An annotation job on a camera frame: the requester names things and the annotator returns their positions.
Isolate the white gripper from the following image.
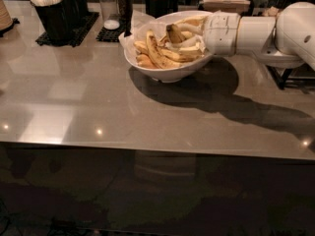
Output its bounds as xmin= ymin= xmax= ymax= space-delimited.
xmin=165 ymin=11 xmax=241 ymax=58

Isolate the spotted yellow banana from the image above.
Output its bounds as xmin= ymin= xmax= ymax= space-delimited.
xmin=166 ymin=24 xmax=185 ymax=43

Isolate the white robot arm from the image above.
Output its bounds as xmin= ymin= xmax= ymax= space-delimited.
xmin=202 ymin=2 xmax=315 ymax=68

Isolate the white paper bowl liner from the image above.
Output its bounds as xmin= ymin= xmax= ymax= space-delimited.
xmin=121 ymin=10 xmax=212 ymax=64

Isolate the middle yellow banana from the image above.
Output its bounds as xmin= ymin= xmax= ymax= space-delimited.
xmin=160 ymin=48 xmax=198 ymax=63

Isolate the white oval bowl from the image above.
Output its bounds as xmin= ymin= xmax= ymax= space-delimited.
xmin=123 ymin=10 xmax=218 ymax=84

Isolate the left small yellow banana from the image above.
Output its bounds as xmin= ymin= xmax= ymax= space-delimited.
xmin=134 ymin=41 xmax=157 ymax=69

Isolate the black stirrer stick holder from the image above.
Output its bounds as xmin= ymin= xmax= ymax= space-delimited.
xmin=145 ymin=0 xmax=178 ymax=18

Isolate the glass pepper shaker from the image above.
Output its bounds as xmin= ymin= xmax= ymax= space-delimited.
xmin=117 ymin=0 xmax=133 ymax=37

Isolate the black sachet rack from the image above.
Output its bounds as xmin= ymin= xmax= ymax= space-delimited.
xmin=259 ymin=7 xmax=315 ymax=90

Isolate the black cutlery holder rear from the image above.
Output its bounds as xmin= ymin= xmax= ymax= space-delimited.
xmin=62 ymin=0 xmax=88 ymax=25

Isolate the black cutlery holder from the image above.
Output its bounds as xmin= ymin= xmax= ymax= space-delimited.
xmin=62 ymin=0 xmax=88 ymax=25
xmin=34 ymin=1 xmax=73 ymax=44

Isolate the black cutlery holder front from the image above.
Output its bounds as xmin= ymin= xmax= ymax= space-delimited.
xmin=34 ymin=1 xmax=73 ymax=44

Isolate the black rubber mat left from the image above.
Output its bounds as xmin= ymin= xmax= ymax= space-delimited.
xmin=35 ymin=12 xmax=99 ymax=47

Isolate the stack of paper cups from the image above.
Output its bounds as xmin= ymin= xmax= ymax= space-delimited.
xmin=0 ymin=0 xmax=13 ymax=30

